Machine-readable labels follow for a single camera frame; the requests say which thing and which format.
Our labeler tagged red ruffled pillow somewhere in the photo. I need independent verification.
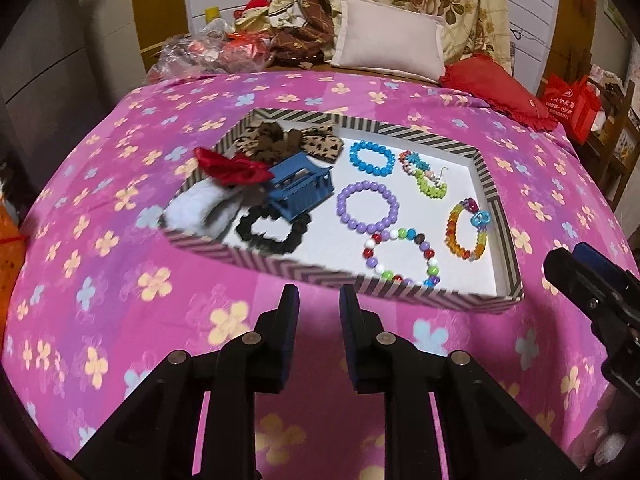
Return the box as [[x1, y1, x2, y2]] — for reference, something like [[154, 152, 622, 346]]
[[439, 52, 557, 133]]

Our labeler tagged pink floral bedsheet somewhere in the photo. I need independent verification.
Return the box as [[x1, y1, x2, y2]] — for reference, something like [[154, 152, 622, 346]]
[[0, 71, 640, 480]]

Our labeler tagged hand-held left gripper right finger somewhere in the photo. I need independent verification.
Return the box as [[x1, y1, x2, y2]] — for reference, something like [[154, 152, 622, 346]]
[[339, 284, 581, 480]]

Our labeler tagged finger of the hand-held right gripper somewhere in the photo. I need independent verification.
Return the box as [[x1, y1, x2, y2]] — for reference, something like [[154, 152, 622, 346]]
[[544, 247, 640, 343], [572, 241, 640, 293]]

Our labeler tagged grey wardrobe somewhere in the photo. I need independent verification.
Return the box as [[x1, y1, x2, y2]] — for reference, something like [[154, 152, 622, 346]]
[[0, 0, 143, 128]]

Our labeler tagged pile of plastic bags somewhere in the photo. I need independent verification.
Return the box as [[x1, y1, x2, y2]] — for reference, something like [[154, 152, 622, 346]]
[[147, 20, 271, 82]]

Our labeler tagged leopard print hair bow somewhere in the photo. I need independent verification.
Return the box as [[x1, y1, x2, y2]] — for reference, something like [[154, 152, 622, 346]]
[[235, 121, 345, 163]]

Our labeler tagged red santa toy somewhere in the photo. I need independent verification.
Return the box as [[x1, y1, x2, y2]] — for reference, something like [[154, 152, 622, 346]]
[[234, 0, 275, 32]]

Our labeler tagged grey white fluffy scrunchie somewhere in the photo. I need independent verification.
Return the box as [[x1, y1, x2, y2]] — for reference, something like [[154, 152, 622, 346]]
[[162, 180, 246, 238]]

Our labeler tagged white pillow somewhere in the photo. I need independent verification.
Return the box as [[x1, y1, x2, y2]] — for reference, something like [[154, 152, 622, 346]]
[[330, 0, 446, 82]]

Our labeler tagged purple bead bracelet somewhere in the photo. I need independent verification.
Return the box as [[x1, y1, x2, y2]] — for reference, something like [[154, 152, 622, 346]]
[[336, 181, 402, 235]]

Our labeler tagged orange plastic basket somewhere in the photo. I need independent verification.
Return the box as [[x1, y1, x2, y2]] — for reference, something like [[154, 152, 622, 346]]
[[0, 200, 22, 281]]

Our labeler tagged striped cardboard tray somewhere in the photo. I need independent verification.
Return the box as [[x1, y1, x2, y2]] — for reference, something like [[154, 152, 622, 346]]
[[161, 107, 525, 315]]

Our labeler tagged green teal bead bracelet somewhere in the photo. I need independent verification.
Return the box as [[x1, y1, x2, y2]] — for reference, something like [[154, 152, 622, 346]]
[[398, 150, 451, 200]]

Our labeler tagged rainbow crystal bead bracelet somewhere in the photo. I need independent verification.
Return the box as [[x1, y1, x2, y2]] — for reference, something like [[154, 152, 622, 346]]
[[445, 199, 493, 263]]

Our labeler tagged blue bead bracelet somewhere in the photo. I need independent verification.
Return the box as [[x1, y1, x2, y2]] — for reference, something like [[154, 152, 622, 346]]
[[348, 140, 397, 177]]

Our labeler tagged multicolour round bead bracelet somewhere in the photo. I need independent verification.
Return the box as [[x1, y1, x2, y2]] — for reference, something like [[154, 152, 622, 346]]
[[362, 227, 442, 288]]

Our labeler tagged wooden shelf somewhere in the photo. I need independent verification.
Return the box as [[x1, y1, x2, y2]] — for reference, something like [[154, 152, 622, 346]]
[[584, 60, 640, 207]]

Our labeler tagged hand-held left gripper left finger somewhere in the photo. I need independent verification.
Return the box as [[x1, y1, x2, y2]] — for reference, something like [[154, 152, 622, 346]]
[[72, 284, 301, 480]]

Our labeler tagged brown scrunchie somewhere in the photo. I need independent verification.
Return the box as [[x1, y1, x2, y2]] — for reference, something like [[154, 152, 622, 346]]
[[250, 122, 301, 163]]

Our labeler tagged red scrunchie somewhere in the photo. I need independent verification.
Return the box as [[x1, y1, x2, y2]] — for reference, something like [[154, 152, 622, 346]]
[[194, 147, 273, 186]]

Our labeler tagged brown patterned cloth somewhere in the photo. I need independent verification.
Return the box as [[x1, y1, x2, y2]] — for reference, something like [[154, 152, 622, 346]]
[[269, 0, 337, 68]]

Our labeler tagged black scrunchie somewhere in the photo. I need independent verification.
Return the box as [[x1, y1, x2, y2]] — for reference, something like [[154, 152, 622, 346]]
[[236, 205, 312, 255]]

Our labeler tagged red shopping bag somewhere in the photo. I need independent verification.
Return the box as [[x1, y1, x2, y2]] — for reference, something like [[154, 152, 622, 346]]
[[542, 74, 604, 143]]

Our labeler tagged blue hair claw clip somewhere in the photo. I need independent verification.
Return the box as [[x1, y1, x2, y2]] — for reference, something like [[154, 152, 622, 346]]
[[265, 154, 336, 222]]

